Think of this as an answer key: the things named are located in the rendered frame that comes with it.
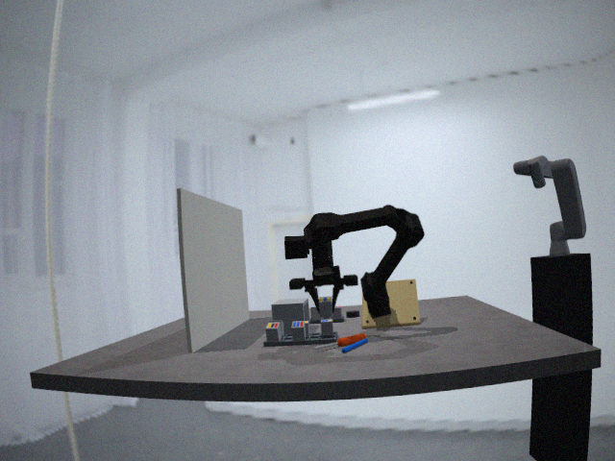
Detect blue rod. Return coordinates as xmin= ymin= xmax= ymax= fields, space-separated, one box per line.
xmin=342 ymin=338 xmax=368 ymax=352

